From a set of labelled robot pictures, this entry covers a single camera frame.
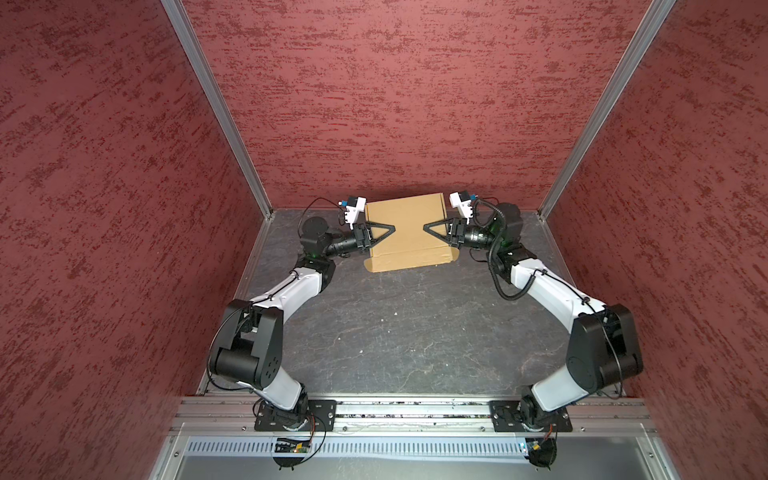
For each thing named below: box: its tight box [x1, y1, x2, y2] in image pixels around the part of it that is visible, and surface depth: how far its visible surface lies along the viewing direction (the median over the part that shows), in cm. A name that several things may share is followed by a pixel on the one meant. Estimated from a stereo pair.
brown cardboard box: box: [364, 193, 460, 273], surface depth 73 cm
